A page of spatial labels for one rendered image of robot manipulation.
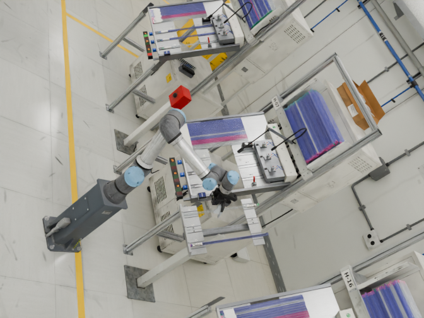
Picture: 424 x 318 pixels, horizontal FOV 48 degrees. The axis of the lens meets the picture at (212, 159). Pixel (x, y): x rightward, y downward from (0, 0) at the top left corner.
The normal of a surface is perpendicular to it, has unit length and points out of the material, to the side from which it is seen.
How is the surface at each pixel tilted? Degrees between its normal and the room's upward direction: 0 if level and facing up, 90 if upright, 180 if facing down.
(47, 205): 0
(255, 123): 43
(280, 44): 90
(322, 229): 89
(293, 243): 90
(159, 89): 90
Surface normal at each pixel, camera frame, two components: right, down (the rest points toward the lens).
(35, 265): 0.72, -0.53
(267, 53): 0.22, 0.78
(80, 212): -0.62, -0.19
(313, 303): 0.05, -0.61
